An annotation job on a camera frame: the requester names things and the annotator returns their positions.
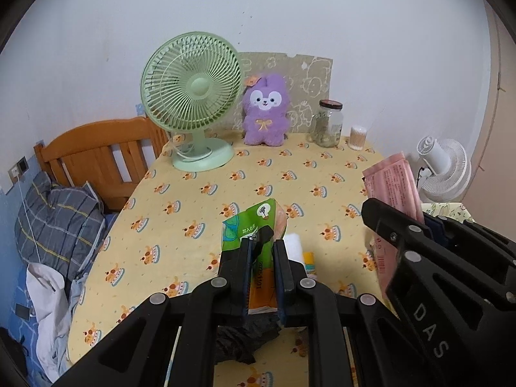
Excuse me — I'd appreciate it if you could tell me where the cotton swab container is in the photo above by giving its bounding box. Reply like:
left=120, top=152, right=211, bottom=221
left=349, top=126, right=367, bottom=151

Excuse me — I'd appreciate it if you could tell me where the glass jar with dark lid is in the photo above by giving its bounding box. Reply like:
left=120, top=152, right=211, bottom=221
left=310, top=100, right=344, bottom=148

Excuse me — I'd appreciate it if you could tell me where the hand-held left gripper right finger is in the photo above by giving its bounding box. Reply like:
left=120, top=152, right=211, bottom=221
left=273, top=240, right=444, bottom=387

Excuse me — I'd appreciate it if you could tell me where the purple plush toy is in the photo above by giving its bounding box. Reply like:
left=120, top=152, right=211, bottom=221
left=241, top=73, right=290, bottom=146

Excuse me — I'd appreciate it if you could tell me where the thin white cable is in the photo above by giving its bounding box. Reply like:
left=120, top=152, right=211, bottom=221
left=14, top=175, right=45, bottom=264

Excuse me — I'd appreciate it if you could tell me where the beige door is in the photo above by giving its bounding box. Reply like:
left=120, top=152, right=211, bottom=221
left=481, top=4, right=516, bottom=226

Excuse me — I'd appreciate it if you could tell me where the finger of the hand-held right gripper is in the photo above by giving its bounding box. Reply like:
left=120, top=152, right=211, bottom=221
left=422, top=213, right=516, bottom=269
left=361, top=197, right=431, bottom=267

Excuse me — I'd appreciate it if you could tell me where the green desk fan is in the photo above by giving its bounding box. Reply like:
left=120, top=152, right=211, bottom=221
left=140, top=32, right=243, bottom=173

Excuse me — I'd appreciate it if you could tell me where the wall socket panel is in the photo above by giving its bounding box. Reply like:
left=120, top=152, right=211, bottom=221
left=8, top=155, right=30, bottom=179

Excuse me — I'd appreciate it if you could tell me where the white standing fan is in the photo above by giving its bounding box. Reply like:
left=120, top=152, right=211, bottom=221
left=415, top=136, right=472, bottom=202

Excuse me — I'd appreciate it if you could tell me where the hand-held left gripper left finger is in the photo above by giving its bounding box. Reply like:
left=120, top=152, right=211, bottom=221
left=52, top=226, right=275, bottom=387

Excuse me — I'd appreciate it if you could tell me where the green tissue packet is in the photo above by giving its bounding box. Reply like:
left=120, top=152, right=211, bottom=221
left=221, top=198, right=289, bottom=316

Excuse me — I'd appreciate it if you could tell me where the yellow printed tablecloth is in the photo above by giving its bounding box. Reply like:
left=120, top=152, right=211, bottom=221
left=66, top=131, right=404, bottom=387

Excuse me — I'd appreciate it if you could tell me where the beige cartoon printed board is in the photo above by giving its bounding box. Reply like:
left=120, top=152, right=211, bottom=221
left=228, top=52, right=334, bottom=134

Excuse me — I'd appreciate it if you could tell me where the wooden bed headboard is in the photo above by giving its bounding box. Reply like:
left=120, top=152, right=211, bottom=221
left=33, top=116, right=170, bottom=212

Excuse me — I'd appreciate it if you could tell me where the pink packet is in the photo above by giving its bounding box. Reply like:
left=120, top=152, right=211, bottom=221
left=362, top=152, right=425, bottom=301

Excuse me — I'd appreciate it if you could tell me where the grey plaid pillow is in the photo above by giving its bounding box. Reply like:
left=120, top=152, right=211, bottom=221
left=15, top=170, right=106, bottom=283

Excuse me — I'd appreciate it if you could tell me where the blue patterned bed sheet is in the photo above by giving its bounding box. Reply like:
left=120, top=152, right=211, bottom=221
left=6, top=266, right=87, bottom=387

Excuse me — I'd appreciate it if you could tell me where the black cloth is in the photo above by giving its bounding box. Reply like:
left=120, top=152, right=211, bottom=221
left=215, top=314, right=283, bottom=365

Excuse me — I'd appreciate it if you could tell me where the yellow cartoon printed storage box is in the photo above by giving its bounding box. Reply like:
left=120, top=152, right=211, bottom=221
left=419, top=202, right=476, bottom=224

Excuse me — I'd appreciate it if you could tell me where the white cloth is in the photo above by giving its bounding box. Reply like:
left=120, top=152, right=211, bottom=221
left=26, top=262, right=73, bottom=383

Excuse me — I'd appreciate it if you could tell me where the small yellow white packet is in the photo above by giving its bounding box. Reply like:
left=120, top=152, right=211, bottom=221
left=302, top=252, right=317, bottom=279

